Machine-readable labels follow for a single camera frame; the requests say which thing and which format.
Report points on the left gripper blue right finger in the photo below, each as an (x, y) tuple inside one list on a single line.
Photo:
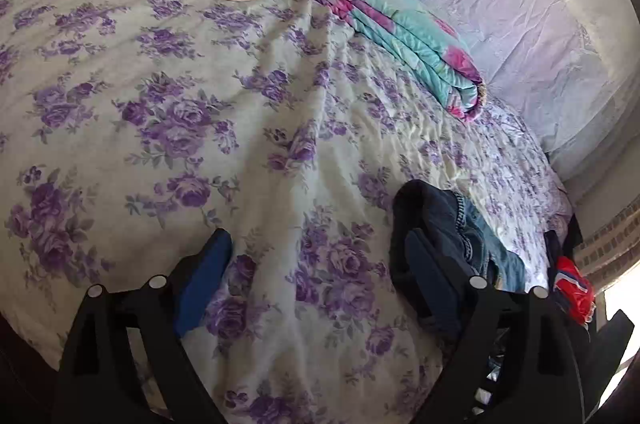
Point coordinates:
[(512, 360)]

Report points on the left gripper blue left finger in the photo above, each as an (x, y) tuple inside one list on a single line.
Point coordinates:
[(98, 377)]

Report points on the blue denim jeans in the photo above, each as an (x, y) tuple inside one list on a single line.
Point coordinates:
[(439, 241)]

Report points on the red folded garment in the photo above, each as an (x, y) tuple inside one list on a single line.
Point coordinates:
[(573, 292)]

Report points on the beige checked curtain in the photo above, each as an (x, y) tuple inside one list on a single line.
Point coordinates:
[(612, 250)]

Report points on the dark navy garment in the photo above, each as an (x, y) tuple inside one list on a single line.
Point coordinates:
[(554, 251)]

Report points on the purple floral bed sheet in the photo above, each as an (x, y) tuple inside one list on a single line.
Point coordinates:
[(132, 129)]

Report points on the folded colourful floral blanket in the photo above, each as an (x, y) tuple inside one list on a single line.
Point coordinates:
[(428, 45)]

